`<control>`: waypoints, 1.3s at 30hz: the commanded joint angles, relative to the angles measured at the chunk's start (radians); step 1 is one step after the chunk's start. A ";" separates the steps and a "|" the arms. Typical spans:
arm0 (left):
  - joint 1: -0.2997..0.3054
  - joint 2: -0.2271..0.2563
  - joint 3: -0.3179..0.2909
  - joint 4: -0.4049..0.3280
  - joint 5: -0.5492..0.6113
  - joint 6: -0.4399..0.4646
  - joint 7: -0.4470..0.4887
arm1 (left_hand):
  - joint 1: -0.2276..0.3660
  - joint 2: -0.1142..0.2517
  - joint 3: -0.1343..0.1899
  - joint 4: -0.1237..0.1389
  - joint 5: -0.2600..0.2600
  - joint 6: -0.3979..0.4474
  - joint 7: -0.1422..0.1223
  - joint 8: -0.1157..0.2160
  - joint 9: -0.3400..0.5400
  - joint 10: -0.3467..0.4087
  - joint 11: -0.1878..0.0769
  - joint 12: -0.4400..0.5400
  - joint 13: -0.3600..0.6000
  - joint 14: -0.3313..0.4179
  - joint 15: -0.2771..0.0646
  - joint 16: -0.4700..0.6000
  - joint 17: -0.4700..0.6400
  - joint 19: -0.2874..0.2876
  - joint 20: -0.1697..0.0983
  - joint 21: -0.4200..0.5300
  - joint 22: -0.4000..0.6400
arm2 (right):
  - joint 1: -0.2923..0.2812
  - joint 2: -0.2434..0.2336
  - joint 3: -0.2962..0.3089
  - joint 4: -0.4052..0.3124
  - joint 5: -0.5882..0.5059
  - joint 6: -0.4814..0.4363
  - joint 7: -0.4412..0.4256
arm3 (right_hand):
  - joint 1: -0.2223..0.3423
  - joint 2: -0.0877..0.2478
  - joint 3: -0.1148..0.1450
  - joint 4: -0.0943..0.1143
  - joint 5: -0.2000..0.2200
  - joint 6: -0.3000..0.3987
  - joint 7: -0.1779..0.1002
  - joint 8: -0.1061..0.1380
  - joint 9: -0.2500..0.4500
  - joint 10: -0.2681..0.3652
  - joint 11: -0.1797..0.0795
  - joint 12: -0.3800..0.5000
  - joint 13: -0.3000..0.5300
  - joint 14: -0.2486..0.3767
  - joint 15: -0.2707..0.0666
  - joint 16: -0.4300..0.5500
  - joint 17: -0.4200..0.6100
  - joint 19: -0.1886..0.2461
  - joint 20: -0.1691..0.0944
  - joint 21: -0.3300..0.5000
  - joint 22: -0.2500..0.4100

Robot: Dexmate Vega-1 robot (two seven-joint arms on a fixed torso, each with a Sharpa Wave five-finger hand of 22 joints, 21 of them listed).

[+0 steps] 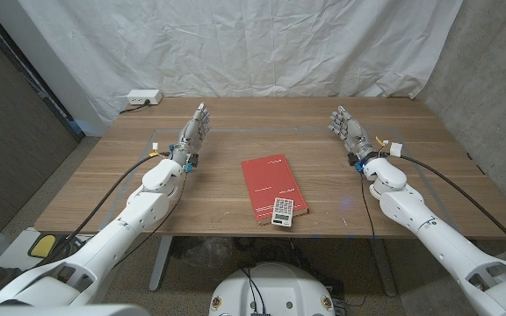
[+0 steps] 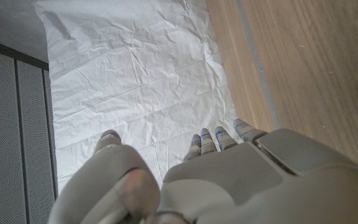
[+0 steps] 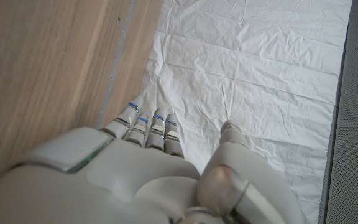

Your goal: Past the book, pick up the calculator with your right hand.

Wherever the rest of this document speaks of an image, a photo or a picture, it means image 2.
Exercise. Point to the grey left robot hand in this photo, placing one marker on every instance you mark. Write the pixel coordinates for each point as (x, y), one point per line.
(244, 186)

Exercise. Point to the wooden table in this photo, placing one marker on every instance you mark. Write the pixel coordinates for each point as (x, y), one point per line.
(256, 62)

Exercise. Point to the white crumpled backdrop sheet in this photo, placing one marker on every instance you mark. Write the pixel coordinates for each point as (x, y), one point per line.
(135, 68)

